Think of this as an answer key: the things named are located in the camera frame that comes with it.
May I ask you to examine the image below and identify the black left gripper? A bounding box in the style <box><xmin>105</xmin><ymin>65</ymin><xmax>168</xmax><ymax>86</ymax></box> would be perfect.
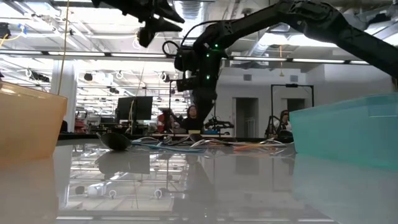
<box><xmin>91</xmin><ymin>0</ymin><xmax>186</xmax><ymax>48</ymax></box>

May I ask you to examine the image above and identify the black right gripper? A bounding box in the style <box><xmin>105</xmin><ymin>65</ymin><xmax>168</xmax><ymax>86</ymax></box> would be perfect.
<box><xmin>176</xmin><ymin>72</ymin><xmax>218</xmax><ymax>124</ymax></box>

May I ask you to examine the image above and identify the person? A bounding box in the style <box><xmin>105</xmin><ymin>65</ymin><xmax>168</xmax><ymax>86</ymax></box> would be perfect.
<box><xmin>180</xmin><ymin>105</ymin><xmax>203</xmax><ymax>131</ymax></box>
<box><xmin>277</xmin><ymin>109</ymin><xmax>294</xmax><ymax>132</ymax></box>

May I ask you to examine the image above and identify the black metal spoon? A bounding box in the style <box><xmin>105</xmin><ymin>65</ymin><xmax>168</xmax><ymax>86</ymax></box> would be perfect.
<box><xmin>161</xmin><ymin>135</ymin><xmax>193</xmax><ymax>146</ymax></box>

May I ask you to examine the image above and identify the long ceiling light strip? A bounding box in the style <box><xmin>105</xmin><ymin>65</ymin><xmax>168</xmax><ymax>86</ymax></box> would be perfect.
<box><xmin>0</xmin><ymin>49</ymin><xmax>398</xmax><ymax>67</ymax></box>

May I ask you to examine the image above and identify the red background object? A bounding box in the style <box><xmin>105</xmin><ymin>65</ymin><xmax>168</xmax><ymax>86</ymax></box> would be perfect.
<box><xmin>157</xmin><ymin>112</ymin><xmax>175</xmax><ymax>133</ymax></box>

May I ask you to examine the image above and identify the black computer monitor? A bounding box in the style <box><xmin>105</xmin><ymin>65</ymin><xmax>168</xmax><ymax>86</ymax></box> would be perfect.
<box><xmin>115</xmin><ymin>95</ymin><xmax>154</xmax><ymax>121</ymax></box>

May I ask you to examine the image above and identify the black rounded object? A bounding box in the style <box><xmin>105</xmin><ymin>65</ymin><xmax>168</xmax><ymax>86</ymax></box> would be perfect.
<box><xmin>277</xmin><ymin>129</ymin><xmax>295</xmax><ymax>144</ymax></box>

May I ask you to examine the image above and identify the white building column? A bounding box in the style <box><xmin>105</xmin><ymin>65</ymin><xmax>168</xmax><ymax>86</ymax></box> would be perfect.
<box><xmin>51</xmin><ymin>60</ymin><xmax>78</xmax><ymax>133</ymax></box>

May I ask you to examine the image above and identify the teal plastic bin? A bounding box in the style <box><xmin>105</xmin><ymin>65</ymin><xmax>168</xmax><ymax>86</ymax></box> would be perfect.
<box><xmin>289</xmin><ymin>93</ymin><xmax>398</xmax><ymax>170</ymax></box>

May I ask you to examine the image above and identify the black ceiling box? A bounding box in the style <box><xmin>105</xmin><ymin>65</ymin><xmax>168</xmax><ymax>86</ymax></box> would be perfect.
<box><xmin>0</xmin><ymin>22</ymin><xmax>12</xmax><ymax>40</ymax></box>

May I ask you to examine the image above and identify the orange plastic bin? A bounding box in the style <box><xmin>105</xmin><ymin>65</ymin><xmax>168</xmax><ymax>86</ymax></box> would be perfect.
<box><xmin>0</xmin><ymin>81</ymin><xmax>68</xmax><ymax>163</ymax></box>

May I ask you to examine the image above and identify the silver ventilation duct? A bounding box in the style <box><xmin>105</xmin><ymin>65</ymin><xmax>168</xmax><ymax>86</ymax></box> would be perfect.
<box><xmin>172</xmin><ymin>0</ymin><xmax>208</xmax><ymax>110</ymax></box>
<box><xmin>248</xmin><ymin>24</ymin><xmax>290</xmax><ymax>60</ymax></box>

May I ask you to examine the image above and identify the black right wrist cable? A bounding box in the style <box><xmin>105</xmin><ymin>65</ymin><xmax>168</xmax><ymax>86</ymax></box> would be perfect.
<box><xmin>161</xmin><ymin>20</ymin><xmax>224</xmax><ymax>58</ymax></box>

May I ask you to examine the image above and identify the black metal rig frame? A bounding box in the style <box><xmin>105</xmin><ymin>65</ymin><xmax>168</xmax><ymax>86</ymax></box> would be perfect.
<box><xmin>169</xmin><ymin>79</ymin><xmax>217</xmax><ymax>133</ymax></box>
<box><xmin>270</xmin><ymin>83</ymin><xmax>315</xmax><ymax>139</ymax></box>

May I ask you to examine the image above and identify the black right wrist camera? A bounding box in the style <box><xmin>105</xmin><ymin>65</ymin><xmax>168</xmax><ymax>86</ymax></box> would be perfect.
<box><xmin>173</xmin><ymin>45</ymin><xmax>201</xmax><ymax>73</ymax></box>

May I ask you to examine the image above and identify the long yellow cable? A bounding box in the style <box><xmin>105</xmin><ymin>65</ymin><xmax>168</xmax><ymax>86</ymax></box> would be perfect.
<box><xmin>57</xmin><ymin>0</ymin><xmax>70</xmax><ymax>96</ymax></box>

